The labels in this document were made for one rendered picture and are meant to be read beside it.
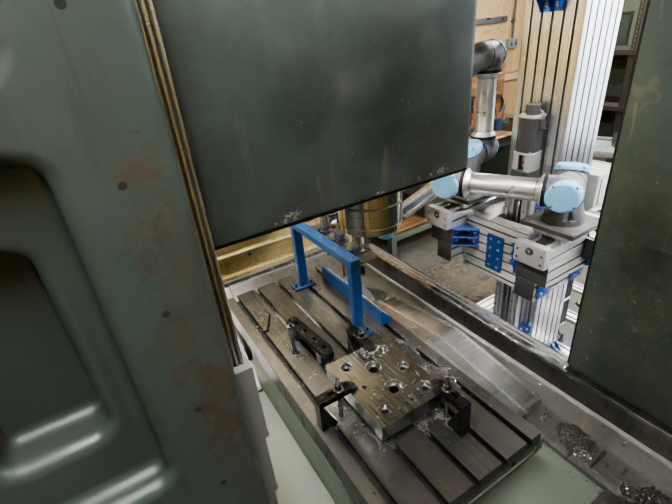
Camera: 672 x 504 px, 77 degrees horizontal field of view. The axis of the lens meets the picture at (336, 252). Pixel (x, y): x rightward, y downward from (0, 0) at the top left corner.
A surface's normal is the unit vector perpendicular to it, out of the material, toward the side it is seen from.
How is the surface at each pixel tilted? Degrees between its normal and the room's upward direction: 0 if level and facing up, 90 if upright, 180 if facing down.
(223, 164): 90
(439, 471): 0
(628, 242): 90
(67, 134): 90
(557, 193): 90
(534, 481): 0
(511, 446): 0
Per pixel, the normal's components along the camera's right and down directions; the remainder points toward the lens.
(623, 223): -0.85, 0.31
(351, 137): 0.52, 0.36
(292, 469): -0.09, -0.88
